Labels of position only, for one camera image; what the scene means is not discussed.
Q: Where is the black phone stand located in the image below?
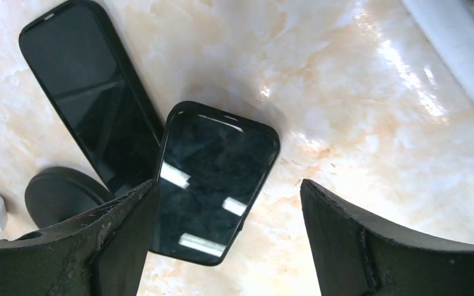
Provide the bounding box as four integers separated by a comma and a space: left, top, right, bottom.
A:
25, 166, 114, 229

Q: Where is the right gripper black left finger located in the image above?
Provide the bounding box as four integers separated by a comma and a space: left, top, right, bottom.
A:
0, 180, 160, 295

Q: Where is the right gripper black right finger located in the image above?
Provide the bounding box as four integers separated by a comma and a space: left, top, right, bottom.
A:
300, 179, 474, 295

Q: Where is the black smartphone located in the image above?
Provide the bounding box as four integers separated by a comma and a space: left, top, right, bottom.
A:
19, 1, 164, 195
149, 101, 281, 266

